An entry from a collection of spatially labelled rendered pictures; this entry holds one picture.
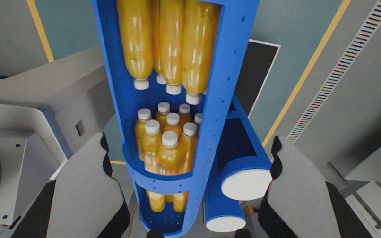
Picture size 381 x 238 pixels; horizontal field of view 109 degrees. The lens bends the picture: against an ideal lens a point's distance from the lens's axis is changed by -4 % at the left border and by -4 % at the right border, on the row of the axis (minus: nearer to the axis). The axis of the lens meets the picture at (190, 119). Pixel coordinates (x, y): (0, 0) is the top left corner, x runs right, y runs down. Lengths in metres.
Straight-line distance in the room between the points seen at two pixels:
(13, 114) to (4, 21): 1.67
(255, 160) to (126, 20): 0.70
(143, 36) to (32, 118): 0.35
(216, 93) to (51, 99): 0.48
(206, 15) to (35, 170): 0.56
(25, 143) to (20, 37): 1.66
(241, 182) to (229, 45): 0.67
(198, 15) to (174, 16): 0.06
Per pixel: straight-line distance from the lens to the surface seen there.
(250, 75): 1.45
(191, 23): 0.30
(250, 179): 0.79
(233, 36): 0.23
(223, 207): 1.19
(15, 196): 0.57
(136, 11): 0.36
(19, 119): 0.56
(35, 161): 0.57
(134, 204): 1.47
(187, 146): 0.42
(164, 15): 0.34
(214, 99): 0.25
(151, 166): 0.50
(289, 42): 1.68
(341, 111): 2.44
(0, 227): 2.37
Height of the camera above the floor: 1.43
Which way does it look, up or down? 54 degrees down
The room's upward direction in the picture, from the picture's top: 179 degrees counter-clockwise
